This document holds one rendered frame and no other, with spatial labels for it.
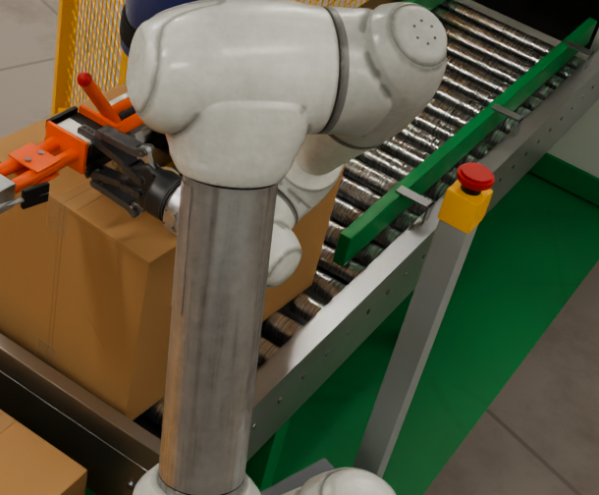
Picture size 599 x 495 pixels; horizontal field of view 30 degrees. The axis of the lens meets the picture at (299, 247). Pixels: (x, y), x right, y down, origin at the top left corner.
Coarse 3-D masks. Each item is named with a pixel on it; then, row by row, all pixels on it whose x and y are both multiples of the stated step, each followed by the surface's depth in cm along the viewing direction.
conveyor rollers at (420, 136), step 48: (480, 48) 354; (528, 48) 358; (480, 96) 330; (384, 144) 301; (432, 144) 304; (480, 144) 307; (384, 192) 285; (432, 192) 288; (336, 240) 264; (384, 240) 268; (336, 288) 248; (288, 336) 235
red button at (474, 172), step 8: (464, 168) 204; (472, 168) 205; (480, 168) 205; (464, 176) 203; (472, 176) 203; (480, 176) 203; (488, 176) 204; (464, 184) 203; (472, 184) 202; (480, 184) 202; (488, 184) 203; (472, 192) 205; (480, 192) 206
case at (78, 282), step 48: (0, 144) 197; (96, 192) 192; (336, 192) 231; (0, 240) 204; (48, 240) 195; (96, 240) 187; (144, 240) 185; (0, 288) 210; (48, 288) 201; (96, 288) 192; (144, 288) 184; (288, 288) 237; (48, 336) 207; (96, 336) 198; (144, 336) 193; (96, 384) 205; (144, 384) 203
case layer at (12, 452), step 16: (0, 416) 203; (0, 432) 200; (16, 432) 200; (32, 432) 201; (0, 448) 197; (16, 448) 198; (32, 448) 199; (48, 448) 199; (0, 464) 195; (16, 464) 195; (32, 464) 196; (48, 464) 197; (64, 464) 197; (0, 480) 192; (16, 480) 193; (32, 480) 193; (48, 480) 194; (64, 480) 195; (80, 480) 196
